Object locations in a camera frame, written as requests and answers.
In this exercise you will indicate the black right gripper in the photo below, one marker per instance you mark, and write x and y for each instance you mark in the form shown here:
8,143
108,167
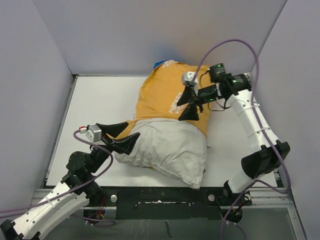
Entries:
190,112

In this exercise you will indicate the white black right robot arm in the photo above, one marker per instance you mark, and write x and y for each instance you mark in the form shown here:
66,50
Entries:
268,152

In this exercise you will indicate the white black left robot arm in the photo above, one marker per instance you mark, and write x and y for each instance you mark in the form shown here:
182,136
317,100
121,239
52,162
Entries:
77,189

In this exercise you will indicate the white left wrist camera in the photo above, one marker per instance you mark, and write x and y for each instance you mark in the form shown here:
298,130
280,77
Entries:
92,132

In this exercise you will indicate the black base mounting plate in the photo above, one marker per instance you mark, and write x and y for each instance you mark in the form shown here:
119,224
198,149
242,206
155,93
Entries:
165,203

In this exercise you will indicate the blue yellow Mickey pillowcase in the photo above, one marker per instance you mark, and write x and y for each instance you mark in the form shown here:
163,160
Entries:
159,94

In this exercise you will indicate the white pillow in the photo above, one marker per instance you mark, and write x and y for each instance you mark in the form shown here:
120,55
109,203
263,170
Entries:
177,149

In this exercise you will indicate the aluminium frame rail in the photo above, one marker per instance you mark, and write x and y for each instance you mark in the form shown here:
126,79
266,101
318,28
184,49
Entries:
259,213

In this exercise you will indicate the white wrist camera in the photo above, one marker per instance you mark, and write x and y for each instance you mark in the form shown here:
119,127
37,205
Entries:
92,132
189,79

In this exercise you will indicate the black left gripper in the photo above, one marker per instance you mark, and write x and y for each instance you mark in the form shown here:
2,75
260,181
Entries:
122,144

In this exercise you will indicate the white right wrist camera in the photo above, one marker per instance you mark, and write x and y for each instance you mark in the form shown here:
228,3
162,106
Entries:
189,79

